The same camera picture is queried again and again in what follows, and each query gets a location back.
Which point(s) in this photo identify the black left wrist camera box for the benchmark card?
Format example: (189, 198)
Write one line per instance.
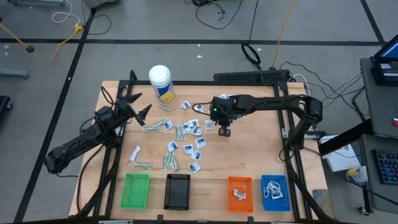
(104, 113)

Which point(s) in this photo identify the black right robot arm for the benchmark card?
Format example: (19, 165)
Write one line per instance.
(273, 102)

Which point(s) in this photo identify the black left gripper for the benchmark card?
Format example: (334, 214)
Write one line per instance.
(124, 109)

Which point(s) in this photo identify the black desk beam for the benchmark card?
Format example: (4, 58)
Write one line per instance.
(345, 140)

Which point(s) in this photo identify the black floor object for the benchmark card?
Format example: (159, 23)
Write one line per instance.
(4, 104)

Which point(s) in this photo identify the black keyboard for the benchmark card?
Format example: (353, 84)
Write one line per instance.
(387, 166)

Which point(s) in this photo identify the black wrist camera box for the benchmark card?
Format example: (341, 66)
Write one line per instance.
(215, 107)
(104, 113)

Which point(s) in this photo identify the orange plastic basket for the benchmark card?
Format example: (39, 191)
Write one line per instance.
(240, 183)

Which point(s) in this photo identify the small wipes canister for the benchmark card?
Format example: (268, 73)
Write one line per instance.
(357, 175)

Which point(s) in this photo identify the black laptop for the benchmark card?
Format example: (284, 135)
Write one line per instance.
(385, 73)

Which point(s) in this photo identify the white-lidded disinfectant wipes canister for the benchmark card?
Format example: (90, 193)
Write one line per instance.
(160, 81)

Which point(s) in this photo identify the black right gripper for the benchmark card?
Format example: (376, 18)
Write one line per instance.
(230, 109)

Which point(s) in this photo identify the blue plastic basket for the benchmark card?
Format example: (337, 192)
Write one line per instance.
(267, 207)

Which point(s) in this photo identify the grey desk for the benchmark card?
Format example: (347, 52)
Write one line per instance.
(379, 109)
(382, 199)

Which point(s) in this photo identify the green plastic basket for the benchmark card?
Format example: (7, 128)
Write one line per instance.
(135, 191)

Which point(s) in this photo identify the grey floor base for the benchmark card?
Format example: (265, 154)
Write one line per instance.
(14, 74)
(37, 2)

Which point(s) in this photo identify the small red object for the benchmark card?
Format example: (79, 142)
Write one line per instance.
(395, 122)

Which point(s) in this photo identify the black plastic basket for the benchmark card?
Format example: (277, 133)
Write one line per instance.
(177, 193)

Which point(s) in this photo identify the black perforated long box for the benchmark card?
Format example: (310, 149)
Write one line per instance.
(248, 76)

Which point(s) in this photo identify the black caster wheel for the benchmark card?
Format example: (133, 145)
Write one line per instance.
(363, 210)

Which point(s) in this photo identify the white box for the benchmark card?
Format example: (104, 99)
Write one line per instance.
(339, 160)

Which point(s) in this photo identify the silver corner bracket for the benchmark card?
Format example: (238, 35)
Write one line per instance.
(286, 133)

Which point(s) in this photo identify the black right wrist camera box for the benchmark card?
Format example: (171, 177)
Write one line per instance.
(215, 107)

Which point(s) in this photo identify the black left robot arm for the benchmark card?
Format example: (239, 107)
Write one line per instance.
(77, 143)

